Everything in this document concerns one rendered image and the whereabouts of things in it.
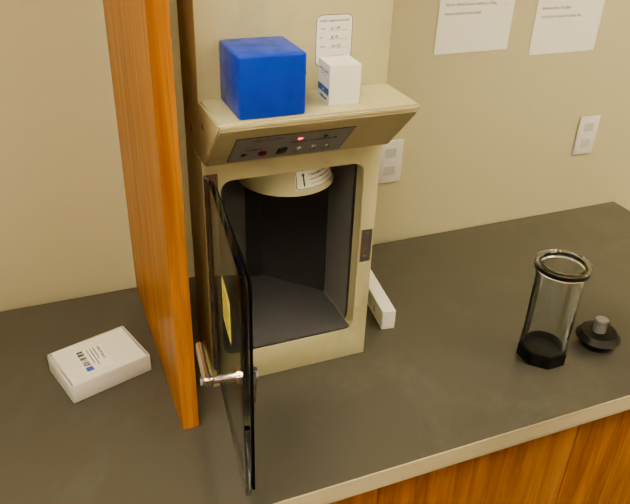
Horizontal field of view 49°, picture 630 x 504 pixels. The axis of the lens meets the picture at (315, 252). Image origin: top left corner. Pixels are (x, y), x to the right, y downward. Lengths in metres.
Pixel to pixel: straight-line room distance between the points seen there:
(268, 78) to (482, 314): 0.85
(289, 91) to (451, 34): 0.82
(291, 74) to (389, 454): 0.66
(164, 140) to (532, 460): 0.96
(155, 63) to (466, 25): 0.98
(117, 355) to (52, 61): 0.59
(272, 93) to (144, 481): 0.66
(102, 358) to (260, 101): 0.65
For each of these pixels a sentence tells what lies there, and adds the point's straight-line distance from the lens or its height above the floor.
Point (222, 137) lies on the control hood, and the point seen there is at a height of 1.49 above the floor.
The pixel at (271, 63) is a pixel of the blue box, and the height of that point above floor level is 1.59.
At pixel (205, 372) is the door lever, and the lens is 0.99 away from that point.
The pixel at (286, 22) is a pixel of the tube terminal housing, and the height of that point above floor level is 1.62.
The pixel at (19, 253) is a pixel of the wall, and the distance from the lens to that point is 1.64.
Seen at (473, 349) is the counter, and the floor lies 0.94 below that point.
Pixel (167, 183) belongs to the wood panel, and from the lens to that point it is 1.02.
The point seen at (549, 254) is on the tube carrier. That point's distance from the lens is 1.45.
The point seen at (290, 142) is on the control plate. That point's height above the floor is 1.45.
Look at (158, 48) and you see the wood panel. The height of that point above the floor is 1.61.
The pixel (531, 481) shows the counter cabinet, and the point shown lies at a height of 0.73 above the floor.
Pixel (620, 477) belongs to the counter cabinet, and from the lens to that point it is 1.78.
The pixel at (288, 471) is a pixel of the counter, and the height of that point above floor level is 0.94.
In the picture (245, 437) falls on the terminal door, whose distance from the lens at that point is 1.01.
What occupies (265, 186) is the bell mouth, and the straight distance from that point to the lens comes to 1.21.
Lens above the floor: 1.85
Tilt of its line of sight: 31 degrees down
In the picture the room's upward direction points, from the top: 2 degrees clockwise
